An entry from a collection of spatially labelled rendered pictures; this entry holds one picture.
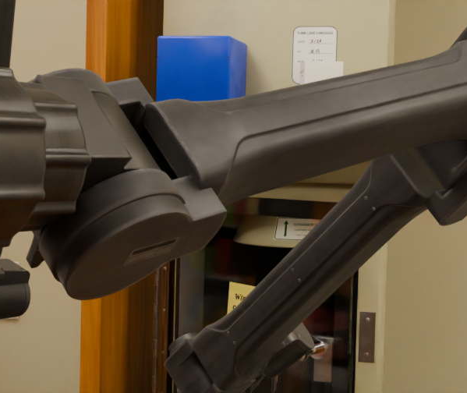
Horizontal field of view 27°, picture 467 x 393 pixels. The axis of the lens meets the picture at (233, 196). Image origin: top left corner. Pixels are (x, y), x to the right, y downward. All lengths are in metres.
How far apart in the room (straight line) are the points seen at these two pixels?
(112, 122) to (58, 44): 1.43
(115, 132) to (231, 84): 0.79
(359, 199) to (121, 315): 0.66
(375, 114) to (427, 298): 1.17
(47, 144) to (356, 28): 0.95
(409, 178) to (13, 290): 0.56
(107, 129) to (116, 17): 0.90
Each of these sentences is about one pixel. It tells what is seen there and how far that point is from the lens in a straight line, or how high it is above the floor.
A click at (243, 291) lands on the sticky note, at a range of 1.33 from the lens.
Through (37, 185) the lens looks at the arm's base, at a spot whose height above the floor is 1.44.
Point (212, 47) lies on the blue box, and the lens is 1.28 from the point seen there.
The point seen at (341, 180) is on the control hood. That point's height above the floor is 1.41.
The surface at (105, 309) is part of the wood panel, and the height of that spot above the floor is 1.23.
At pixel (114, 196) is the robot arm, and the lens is 0.49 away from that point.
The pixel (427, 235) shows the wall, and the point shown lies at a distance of 1.78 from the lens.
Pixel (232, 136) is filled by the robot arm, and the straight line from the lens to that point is 0.56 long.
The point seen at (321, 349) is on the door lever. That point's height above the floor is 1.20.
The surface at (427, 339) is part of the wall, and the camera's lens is 1.81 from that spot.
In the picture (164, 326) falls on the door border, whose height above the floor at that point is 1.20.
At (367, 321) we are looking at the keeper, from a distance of 1.37.
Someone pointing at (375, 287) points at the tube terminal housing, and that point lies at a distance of 1.36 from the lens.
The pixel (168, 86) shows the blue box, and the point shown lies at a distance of 1.30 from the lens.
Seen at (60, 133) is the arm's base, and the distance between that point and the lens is 0.46.
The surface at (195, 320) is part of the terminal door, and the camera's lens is 1.38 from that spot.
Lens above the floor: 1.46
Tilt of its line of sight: 3 degrees down
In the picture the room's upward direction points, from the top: 2 degrees clockwise
